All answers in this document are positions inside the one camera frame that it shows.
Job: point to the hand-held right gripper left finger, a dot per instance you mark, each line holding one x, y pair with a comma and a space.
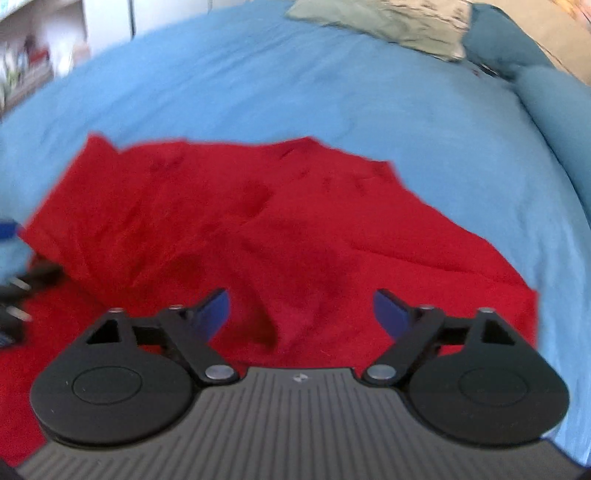
216, 310

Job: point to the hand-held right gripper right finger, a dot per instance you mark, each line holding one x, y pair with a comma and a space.
387, 311

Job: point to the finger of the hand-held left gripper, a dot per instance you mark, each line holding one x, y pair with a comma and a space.
5, 229
27, 281

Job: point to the red garment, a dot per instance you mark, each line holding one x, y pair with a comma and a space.
258, 240

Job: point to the white shelf with items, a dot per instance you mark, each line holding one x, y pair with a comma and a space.
32, 50

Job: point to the blue bed sheet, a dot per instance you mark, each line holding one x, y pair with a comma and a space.
295, 97

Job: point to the light blue pillow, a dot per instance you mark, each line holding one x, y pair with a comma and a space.
561, 120

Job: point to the grey-green patterned pillow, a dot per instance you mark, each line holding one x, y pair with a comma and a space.
392, 21

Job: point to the teal pillow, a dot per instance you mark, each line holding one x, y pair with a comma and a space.
501, 41

